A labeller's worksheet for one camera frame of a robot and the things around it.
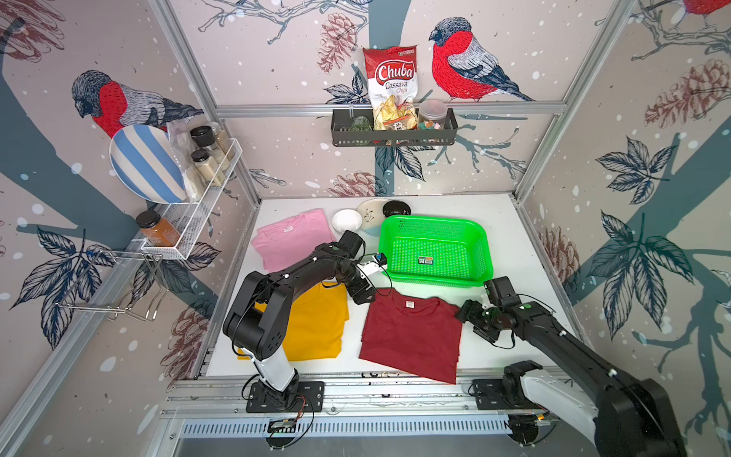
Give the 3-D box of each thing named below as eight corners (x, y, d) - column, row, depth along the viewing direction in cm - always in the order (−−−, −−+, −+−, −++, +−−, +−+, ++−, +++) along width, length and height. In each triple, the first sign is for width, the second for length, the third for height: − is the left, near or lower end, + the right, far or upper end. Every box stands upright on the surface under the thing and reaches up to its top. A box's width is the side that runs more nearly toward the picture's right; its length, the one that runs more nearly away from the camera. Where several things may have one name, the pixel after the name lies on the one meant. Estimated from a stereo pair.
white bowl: (332, 232, 111) (330, 226, 108) (334, 215, 117) (333, 209, 114) (361, 232, 110) (361, 226, 108) (362, 215, 116) (362, 208, 113)
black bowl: (383, 220, 116) (383, 210, 111) (383, 210, 120) (383, 200, 115) (409, 220, 116) (410, 210, 111) (408, 210, 120) (409, 200, 115)
